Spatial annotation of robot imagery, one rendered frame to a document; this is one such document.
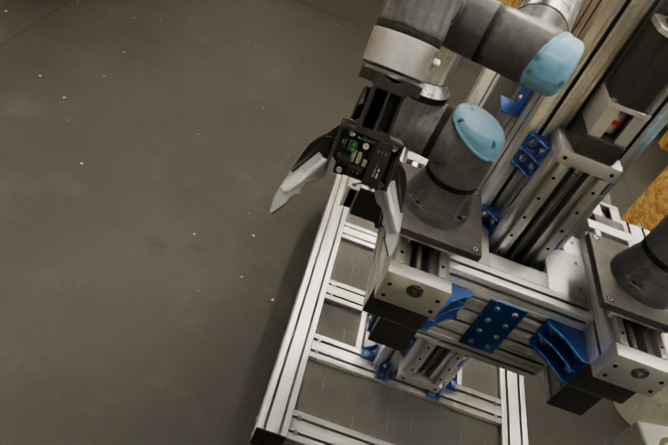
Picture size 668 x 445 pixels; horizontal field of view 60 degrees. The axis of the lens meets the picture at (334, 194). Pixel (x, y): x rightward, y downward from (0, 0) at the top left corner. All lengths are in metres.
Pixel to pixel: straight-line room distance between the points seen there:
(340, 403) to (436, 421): 0.32
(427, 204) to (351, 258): 1.08
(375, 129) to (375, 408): 1.41
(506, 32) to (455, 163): 0.48
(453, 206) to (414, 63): 0.63
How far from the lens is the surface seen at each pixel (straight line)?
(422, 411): 1.99
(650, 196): 2.95
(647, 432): 1.35
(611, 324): 1.41
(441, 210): 1.20
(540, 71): 0.71
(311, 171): 0.65
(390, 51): 0.61
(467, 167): 1.15
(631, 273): 1.39
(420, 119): 1.13
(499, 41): 0.71
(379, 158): 0.61
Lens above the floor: 1.80
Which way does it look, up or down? 40 degrees down
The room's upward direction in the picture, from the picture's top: 22 degrees clockwise
